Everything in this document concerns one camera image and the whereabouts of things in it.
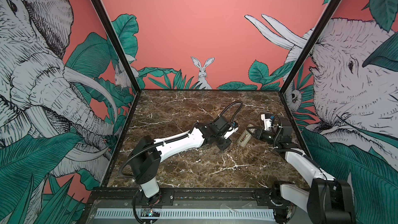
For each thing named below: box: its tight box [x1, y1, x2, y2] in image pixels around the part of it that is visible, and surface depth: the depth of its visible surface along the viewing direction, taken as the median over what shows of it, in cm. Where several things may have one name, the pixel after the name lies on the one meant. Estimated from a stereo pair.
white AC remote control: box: [236, 123, 257, 148], surface depth 85 cm
